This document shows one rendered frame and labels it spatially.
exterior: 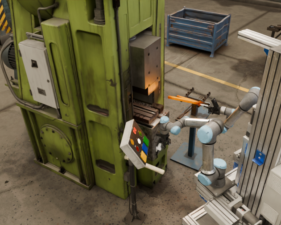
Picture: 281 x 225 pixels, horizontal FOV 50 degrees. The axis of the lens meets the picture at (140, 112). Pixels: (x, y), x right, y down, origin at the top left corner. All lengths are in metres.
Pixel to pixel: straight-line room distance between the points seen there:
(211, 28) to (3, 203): 4.92
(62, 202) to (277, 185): 2.34
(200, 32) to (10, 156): 4.42
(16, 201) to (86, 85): 1.69
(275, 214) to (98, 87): 1.79
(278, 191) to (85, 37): 1.92
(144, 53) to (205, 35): 4.12
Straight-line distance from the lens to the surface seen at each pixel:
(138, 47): 2.64
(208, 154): 2.32
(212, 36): 6.62
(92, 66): 2.78
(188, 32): 6.85
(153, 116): 3.12
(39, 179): 4.05
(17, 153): 4.53
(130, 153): 2.50
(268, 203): 2.52
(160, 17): 3.08
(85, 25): 2.58
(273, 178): 2.35
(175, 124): 2.52
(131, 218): 3.43
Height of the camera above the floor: 2.79
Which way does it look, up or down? 35 degrees down
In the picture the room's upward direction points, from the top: 2 degrees counter-clockwise
